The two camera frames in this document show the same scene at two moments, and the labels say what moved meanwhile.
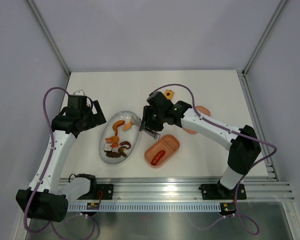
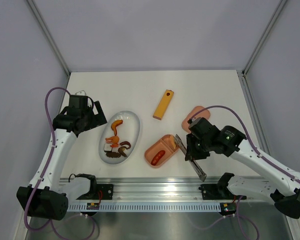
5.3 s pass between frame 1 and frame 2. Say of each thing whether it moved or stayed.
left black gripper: stayed
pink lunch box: stayed
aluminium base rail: stayed
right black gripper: moved
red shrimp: stayed
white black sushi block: stayed
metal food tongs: moved
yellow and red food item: moved
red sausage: stayed
